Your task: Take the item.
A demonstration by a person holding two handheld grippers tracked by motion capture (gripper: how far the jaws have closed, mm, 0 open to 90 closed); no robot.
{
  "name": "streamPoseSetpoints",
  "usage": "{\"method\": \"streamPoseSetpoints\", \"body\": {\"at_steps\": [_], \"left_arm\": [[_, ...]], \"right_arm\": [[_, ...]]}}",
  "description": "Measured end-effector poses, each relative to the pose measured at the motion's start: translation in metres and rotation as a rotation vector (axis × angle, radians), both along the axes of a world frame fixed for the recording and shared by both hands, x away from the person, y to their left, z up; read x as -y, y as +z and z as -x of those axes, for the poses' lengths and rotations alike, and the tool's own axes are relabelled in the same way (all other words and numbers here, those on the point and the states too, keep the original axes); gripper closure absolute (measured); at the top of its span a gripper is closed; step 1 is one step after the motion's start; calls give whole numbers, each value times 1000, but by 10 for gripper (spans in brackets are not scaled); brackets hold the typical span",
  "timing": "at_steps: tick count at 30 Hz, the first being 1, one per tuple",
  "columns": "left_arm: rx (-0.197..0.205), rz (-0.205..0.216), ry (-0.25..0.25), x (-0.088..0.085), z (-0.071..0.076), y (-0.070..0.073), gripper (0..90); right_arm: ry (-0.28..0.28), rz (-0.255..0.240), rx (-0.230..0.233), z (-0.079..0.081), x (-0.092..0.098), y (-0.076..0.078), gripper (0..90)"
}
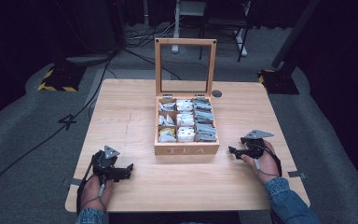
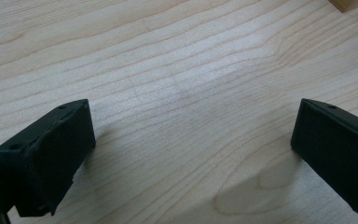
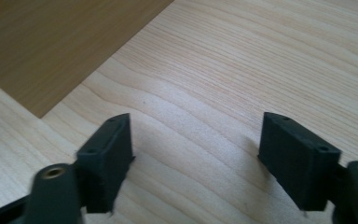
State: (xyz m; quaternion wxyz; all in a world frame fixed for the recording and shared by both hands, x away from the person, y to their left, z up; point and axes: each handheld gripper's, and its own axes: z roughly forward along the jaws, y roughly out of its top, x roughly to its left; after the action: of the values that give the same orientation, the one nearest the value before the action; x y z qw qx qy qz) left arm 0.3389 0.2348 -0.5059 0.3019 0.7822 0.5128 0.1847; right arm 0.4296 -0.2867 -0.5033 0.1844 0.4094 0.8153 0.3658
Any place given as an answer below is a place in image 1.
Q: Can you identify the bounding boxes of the long black floor cable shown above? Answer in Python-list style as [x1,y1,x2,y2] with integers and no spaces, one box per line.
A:
[0,46,122,200]

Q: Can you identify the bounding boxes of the black metal frame stand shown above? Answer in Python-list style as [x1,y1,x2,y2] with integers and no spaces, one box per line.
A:
[198,0,254,63]

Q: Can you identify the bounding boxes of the white metal stand leg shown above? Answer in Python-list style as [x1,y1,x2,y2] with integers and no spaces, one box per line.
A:
[171,0,207,54]

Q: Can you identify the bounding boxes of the rows of grey tea packets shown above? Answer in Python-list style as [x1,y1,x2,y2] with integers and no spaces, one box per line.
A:
[191,97,218,143]

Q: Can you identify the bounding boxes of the gripper grey plug cable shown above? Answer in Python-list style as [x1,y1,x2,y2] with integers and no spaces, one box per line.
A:
[253,158,282,185]
[83,175,108,213]

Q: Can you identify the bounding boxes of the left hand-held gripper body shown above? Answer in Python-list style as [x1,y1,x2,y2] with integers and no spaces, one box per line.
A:
[90,145,122,183]

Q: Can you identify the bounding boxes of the wooden tea box with lid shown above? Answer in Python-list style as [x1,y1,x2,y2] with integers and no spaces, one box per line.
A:
[153,37,221,156]

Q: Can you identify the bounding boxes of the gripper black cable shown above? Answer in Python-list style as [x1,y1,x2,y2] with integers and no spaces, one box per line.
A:
[76,153,98,216]
[249,142,283,178]

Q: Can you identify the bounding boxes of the left gripper grey plug cable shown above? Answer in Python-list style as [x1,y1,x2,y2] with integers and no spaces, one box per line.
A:
[83,175,108,213]

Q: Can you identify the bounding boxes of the bundle of floor cables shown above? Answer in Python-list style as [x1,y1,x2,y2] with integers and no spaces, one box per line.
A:
[122,21,181,82]

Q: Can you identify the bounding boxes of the person's right hand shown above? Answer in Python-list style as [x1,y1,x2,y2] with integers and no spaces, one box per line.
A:
[241,139,282,185]

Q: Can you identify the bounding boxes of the black stand base hazard stripes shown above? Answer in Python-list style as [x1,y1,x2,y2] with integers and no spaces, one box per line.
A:
[256,68,300,95]
[36,63,88,93]

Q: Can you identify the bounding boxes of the right gripper grey plug cable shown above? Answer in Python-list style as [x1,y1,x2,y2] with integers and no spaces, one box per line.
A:
[253,158,282,185]

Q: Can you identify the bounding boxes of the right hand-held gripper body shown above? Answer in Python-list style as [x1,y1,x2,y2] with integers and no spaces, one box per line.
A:
[240,129,275,159]

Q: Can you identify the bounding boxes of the grey tape piece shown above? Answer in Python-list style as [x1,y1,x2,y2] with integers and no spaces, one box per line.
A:
[62,177,84,188]
[287,170,308,180]

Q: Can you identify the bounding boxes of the person's left hand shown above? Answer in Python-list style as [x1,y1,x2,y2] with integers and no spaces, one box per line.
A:
[79,174,115,213]

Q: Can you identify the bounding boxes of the slanted black stand pole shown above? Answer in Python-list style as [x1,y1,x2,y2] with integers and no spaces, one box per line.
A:
[271,0,322,70]

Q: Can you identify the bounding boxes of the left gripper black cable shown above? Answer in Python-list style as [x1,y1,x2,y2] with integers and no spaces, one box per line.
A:
[76,153,98,216]

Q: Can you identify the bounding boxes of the loose white tea sachets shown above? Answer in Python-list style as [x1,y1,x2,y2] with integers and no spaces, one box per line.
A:
[158,101,177,144]

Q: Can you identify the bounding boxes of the rows of white tea packets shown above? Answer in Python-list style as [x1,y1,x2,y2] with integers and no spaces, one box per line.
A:
[175,98,197,143]

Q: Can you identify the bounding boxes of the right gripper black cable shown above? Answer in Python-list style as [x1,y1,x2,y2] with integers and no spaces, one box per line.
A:
[249,142,283,178]

